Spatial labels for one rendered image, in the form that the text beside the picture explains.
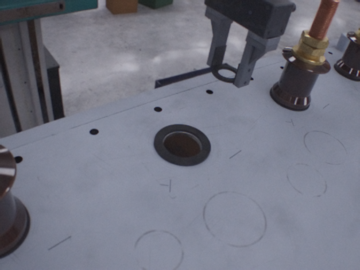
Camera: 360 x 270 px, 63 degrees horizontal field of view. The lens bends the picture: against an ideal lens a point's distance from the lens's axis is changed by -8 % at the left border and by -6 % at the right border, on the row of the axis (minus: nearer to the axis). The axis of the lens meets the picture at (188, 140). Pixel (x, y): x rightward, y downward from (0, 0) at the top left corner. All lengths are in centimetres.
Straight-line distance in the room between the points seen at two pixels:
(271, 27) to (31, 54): 111
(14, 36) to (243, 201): 118
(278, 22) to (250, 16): 4
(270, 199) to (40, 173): 30
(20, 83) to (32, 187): 112
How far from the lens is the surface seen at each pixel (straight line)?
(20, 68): 148
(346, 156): 57
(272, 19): 45
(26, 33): 136
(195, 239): 37
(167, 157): 44
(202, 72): 159
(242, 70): 50
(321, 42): 57
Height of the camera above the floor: 168
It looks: 43 degrees down
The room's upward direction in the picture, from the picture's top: 13 degrees clockwise
